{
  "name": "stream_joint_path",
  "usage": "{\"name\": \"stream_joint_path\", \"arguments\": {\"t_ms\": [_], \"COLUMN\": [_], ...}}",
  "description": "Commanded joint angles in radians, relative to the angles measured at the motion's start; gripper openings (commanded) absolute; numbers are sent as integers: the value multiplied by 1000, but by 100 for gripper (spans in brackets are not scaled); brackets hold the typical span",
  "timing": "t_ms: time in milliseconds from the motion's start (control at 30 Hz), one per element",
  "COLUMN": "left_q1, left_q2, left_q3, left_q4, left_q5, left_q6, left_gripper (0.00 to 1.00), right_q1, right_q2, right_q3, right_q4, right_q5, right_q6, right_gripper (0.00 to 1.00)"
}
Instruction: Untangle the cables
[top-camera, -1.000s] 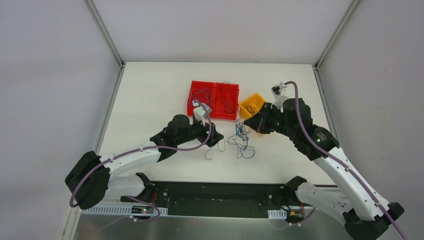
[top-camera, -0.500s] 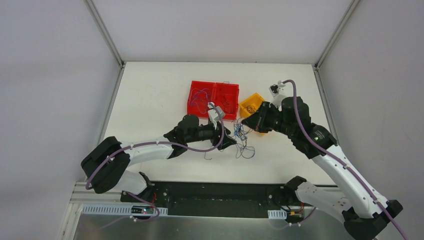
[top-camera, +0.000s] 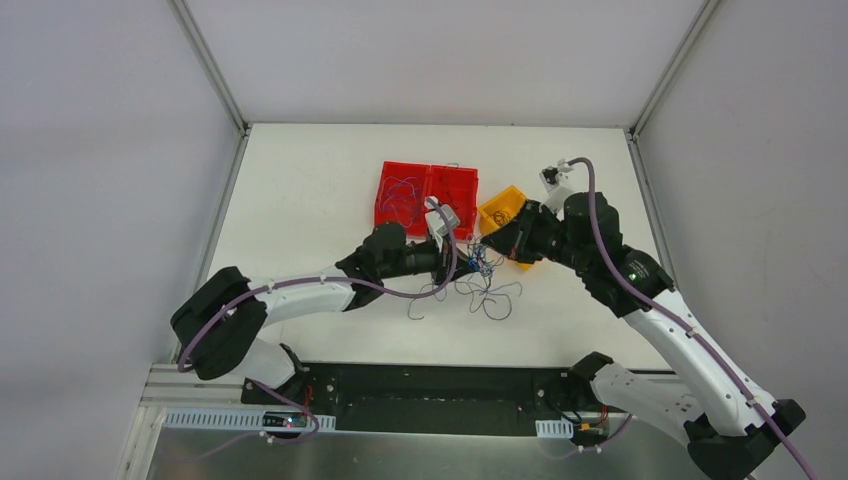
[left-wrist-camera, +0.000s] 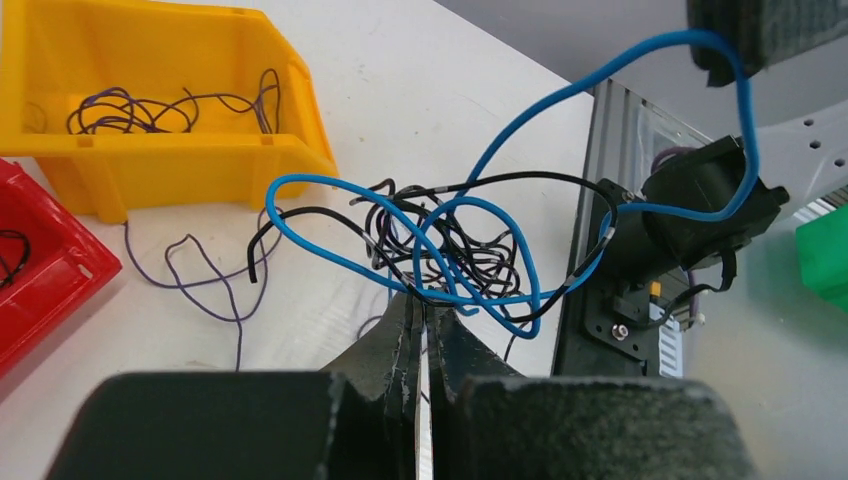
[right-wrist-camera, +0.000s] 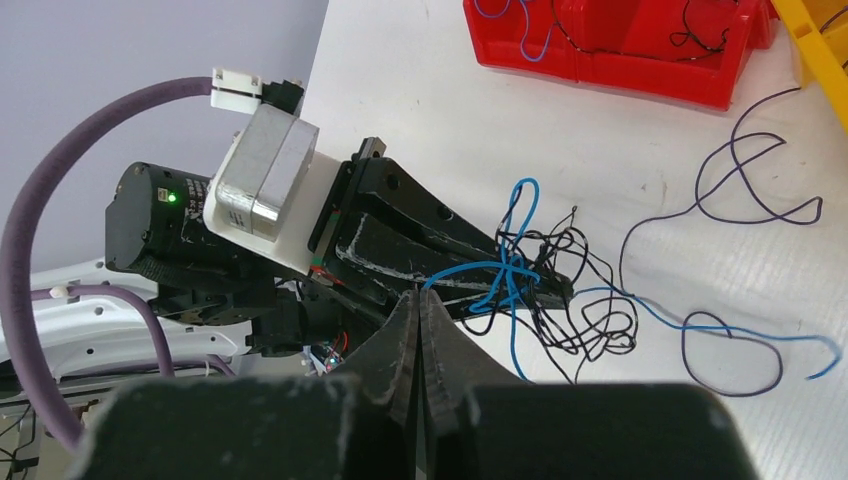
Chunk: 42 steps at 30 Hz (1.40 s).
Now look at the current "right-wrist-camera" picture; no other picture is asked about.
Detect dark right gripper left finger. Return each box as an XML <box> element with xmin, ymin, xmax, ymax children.
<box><xmin>69</xmin><ymin>290</ymin><xmax>420</xmax><ymax>479</ymax></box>

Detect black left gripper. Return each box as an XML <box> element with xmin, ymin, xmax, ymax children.
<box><xmin>307</xmin><ymin>137</ymin><xmax>573</xmax><ymax>320</ymax></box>

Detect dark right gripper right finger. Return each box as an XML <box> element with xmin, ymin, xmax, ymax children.
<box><xmin>419</xmin><ymin>289</ymin><xmax>757</xmax><ymax>479</ymax></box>

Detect blue purple black wires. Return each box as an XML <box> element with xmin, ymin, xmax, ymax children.
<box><xmin>421</xmin><ymin>86</ymin><xmax>844</xmax><ymax>399</ymax></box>

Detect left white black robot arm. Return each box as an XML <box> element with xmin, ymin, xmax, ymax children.
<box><xmin>32</xmin><ymin>137</ymin><xmax>574</xmax><ymax>379</ymax></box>

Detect left red plastic bin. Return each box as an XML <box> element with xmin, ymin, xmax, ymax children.
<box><xmin>462</xmin><ymin>1</ymin><xmax>587</xmax><ymax>83</ymax></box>

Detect red plastic bin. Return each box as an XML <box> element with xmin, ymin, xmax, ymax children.
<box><xmin>574</xmin><ymin>1</ymin><xmax>777</xmax><ymax>111</ymax></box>
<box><xmin>462</xmin><ymin>1</ymin><xmax>587</xmax><ymax>83</ymax></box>

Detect right red plastic bin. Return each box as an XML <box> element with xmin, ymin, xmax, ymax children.
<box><xmin>574</xmin><ymin>1</ymin><xmax>777</xmax><ymax>111</ymax></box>

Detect yellow plastic bin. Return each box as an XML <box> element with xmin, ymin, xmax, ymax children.
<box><xmin>771</xmin><ymin>0</ymin><xmax>847</xmax><ymax>127</ymax></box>

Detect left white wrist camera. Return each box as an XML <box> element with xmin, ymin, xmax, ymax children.
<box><xmin>203</xmin><ymin>68</ymin><xmax>342</xmax><ymax>274</ymax></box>

